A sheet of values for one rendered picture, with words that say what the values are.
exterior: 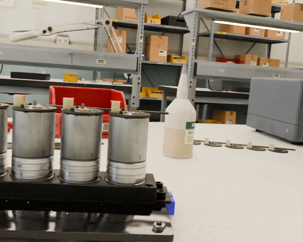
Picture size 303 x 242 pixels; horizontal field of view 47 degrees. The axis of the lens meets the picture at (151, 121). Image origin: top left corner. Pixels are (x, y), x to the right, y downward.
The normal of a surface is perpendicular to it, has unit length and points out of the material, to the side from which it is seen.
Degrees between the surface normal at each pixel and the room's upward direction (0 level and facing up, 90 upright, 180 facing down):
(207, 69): 90
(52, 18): 90
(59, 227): 0
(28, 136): 90
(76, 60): 90
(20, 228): 0
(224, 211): 0
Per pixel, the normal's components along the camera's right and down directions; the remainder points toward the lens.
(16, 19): 0.29, 0.15
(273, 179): 0.07, -0.99
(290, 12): -0.97, -0.04
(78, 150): 0.04, 0.13
